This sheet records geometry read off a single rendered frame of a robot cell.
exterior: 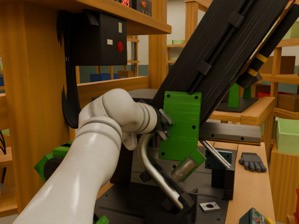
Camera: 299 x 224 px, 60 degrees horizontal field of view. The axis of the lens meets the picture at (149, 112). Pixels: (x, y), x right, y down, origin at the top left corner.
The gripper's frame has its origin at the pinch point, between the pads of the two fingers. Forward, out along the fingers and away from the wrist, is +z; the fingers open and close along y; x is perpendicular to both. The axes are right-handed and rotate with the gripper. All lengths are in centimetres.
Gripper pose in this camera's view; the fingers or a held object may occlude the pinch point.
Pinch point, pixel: (160, 121)
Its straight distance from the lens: 77.3
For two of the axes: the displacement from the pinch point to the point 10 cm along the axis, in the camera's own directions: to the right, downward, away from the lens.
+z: 3.5, 0.8, 9.3
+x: -7.3, 6.5, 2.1
